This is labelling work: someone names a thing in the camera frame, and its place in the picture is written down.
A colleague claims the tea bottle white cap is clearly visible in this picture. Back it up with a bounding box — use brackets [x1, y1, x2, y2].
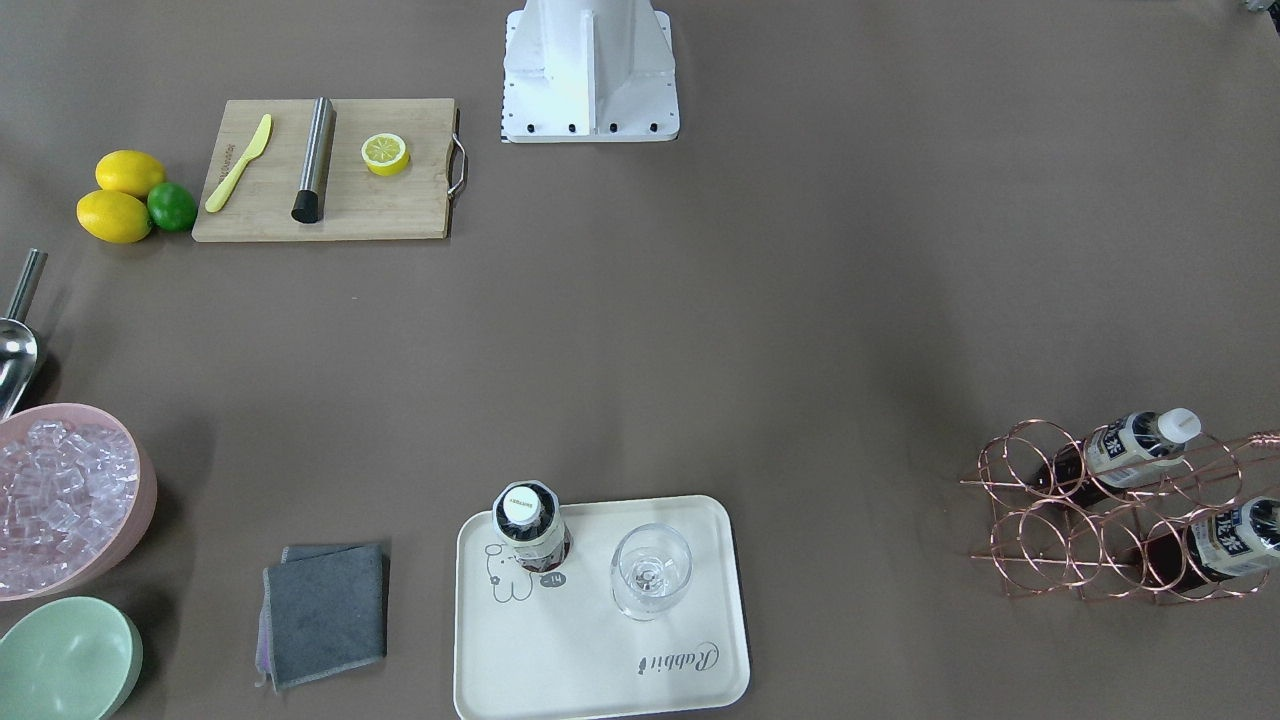
[492, 479, 573, 573]

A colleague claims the tea bottle middle slot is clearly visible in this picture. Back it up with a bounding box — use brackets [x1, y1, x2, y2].
[1030, 407, 1202, 509]

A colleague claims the tea bottle far corner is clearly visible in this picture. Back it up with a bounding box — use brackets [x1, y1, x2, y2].
[1139, 496, 1279, 592]

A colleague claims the clear wine glass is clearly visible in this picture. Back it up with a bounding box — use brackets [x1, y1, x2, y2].
[611, 523, 694, 623]

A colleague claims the bamboo cutting board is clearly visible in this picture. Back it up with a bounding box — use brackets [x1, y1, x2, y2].
[192, 97, 458, 243]

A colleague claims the cream rabbit tray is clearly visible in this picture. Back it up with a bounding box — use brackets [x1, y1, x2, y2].
[453, 495, 751, 719]

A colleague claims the half lemon slice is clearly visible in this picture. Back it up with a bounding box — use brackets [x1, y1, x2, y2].
[360, 132, 411, 177]

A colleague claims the steel muddler black tip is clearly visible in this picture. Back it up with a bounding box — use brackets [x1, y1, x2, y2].
[291, 97, 337, 224]

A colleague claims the grey folded cloth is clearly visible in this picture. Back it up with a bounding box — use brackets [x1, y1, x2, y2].
[255, 543, 389, 693]

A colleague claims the yellow plastic knife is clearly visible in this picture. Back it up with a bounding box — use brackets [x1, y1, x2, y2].
[204, 114, 274, 213]

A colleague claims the green lime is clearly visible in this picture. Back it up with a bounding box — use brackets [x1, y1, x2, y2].
[145, 182, 198, 232]

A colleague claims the yellow lemon upper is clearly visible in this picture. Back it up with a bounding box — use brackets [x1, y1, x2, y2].
[93, 149, 166, 200]

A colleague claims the yellow lemon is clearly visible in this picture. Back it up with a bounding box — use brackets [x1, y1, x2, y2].
[93, 149, 166, 200]
[76, 190, 154, 243]

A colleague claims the yellow lemon lower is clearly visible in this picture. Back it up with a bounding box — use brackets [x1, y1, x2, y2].
[76, 190, 154, 243]

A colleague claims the pink bowl with ice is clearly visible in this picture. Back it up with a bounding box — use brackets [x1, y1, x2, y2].
[1, 404, 157, 602]

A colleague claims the metal ice scoop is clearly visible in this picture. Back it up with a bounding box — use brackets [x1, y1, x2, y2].
[1, 249, 49, 420]

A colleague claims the green bowl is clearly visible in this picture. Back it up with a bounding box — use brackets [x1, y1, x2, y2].
[1, 596, 143, 719]

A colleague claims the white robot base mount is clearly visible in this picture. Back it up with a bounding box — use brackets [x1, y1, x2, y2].
[500, 1, 681, 143]

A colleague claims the copper wire bottle basket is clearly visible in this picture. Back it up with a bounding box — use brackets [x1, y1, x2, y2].
[961, 419, 1277, 606]

